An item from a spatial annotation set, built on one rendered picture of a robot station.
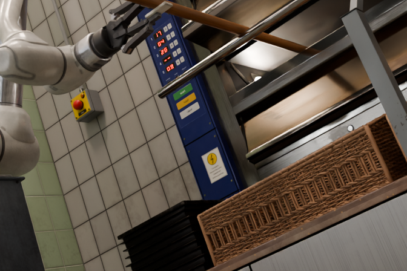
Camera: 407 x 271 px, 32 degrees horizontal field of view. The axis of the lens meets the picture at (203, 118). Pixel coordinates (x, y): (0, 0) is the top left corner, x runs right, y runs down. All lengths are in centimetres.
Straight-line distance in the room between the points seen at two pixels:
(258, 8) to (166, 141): 61
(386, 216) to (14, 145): 111
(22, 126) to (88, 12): 92
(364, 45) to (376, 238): 43
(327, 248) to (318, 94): 76
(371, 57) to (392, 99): 11
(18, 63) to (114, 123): 110
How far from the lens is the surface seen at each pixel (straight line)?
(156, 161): 266
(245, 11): 240
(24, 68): 177
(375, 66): 157
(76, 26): 303
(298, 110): 233
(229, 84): 254
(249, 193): 183
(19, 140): 219
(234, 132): 245
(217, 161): 245
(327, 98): 228
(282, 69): 238
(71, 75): 188
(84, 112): 283
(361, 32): 160
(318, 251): 168
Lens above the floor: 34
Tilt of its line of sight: 19 degrees up
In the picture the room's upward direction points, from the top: 21 degrees counter-clockwise
